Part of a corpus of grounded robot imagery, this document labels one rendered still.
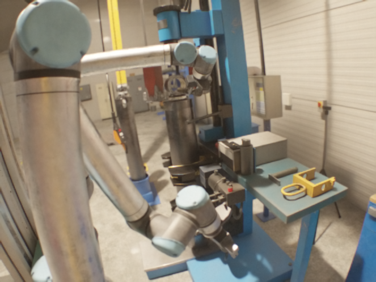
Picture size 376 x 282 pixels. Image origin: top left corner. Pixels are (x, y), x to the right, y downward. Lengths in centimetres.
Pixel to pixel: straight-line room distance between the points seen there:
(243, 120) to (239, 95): 20
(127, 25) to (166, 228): 1224
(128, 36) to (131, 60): 1161
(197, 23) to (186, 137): 84
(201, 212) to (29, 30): 58
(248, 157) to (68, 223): 106
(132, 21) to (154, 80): 1104
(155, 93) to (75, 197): 143
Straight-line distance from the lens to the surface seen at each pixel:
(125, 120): 293
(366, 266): 173
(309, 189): 115
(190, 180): 165
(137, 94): 1177
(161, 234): 65
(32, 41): 36
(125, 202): 65
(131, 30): 1259
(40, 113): 37
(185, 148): 169
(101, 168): 59
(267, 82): 213
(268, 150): 148
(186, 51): 91
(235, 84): 176
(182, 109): 163
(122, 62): 92
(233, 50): 177
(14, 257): 82
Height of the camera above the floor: 166
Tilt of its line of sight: 18 degrees down
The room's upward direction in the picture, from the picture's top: 7 degrees counter-clockwise
